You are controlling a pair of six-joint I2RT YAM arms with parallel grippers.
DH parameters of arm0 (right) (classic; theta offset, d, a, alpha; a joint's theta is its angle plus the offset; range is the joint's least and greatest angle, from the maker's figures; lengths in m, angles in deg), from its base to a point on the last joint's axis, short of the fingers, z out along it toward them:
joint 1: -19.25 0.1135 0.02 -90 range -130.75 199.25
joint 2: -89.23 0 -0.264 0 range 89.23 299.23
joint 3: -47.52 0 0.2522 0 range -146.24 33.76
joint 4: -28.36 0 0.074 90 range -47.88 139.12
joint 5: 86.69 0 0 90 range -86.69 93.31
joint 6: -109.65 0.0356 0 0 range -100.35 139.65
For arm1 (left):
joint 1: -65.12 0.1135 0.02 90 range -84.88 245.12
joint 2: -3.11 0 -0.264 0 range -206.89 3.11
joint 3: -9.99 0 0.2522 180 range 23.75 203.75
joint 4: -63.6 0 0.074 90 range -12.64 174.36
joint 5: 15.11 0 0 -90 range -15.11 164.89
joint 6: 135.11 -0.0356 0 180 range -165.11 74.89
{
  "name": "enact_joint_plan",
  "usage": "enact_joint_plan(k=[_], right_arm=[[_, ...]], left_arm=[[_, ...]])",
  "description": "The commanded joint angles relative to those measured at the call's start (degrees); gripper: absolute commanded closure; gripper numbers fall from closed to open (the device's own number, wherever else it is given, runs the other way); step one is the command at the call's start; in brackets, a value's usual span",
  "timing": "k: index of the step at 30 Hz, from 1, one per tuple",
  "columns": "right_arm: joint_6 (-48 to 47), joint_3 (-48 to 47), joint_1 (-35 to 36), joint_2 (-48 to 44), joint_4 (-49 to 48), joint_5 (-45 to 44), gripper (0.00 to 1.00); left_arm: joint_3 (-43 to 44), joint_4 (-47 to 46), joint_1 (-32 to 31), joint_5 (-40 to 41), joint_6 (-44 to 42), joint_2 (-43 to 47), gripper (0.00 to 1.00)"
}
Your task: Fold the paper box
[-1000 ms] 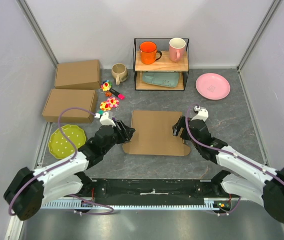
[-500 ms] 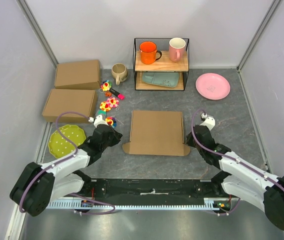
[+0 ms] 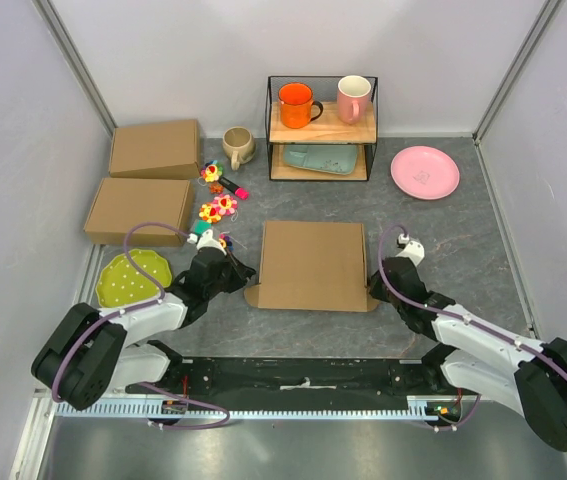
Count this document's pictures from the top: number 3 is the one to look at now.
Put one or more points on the small orange flower charm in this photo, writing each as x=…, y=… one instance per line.
x=216, y=188

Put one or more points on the black wire wooden shelf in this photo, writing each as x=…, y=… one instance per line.
x=328, y=129

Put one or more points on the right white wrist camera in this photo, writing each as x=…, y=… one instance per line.
x=410, y=249

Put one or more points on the yellow flower plush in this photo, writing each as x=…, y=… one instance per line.
x=210, y=213

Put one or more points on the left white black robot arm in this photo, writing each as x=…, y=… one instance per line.
x=93, y=350

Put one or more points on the pink ceramic mug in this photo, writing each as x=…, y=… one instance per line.
x=353, y=96

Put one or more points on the pink round plate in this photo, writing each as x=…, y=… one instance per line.
x=425, y=173

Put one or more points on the teal block toy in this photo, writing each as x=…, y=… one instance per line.
x=200, y=226

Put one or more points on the rainbow flower plush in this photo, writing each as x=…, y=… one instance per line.
x=227, y=242
x=212, y=171

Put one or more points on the rainbow flower plush lower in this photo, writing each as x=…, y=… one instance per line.
x=227, y=242

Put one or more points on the teal rectangular ceramic plate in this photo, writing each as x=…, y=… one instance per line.
x=333, y=159

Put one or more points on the grey slotted cable duct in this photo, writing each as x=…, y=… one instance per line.
x=153, y=407

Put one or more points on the pink black highlighter pen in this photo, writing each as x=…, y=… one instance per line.
x=235, y=189

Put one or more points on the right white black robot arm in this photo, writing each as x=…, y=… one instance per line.
x=523, y=374

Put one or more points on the cardboard box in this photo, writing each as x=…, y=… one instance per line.
x=314, y=266
x=162, y=150
x=123, y=203

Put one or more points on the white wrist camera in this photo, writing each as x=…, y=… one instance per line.
x=205, y=240
x=410, y=249

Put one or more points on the pink flower plush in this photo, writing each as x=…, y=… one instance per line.
x=225, y=205

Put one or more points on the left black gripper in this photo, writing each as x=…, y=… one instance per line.
x=241, y=272

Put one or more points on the green dotted plate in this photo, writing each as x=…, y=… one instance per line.
x=119, y=283

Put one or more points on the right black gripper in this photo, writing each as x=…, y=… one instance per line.
x=374, y=287

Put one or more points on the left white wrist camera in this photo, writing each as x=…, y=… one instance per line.
x=205, y=240

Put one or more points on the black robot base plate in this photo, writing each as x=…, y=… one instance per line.
x=304, y=384

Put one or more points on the rainbow flower plush top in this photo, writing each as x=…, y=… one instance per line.
x=212, y=171

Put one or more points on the orange enamel mug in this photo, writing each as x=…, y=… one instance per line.
x=297, y=105

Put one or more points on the beige ceramic mug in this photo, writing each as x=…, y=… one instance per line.
x=239, y=146

